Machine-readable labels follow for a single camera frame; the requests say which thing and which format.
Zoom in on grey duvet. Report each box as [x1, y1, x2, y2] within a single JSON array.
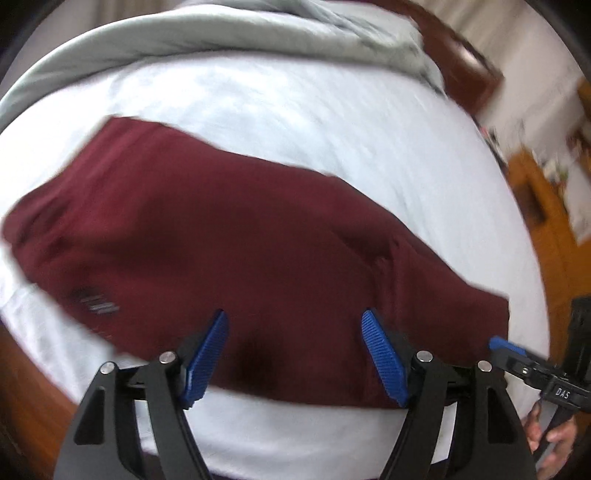
[[0, 0, 448, 125]]

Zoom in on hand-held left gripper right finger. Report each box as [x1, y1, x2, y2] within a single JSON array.
[[361, 309, 539, 480]]

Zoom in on dark wooden headboard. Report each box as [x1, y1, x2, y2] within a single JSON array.
[[369, 0, 505, 125]]

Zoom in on person's right hand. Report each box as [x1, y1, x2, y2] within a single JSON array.
[[524, 401, 578, 472]]

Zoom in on maroon pants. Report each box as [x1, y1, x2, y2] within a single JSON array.
[[2, 116, 511, 409]]

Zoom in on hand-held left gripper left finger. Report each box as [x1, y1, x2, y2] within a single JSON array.
[[54, 309, 230, 480]]

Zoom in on wooden cabinet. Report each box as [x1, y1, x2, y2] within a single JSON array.
[[507, 148, 591, 301]]

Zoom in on bed with light blue sheet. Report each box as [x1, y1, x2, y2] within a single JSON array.
[[0, 0, 550, 480]]

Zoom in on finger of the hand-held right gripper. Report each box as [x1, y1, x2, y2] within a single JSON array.
[[488, 336, 555, 381]]

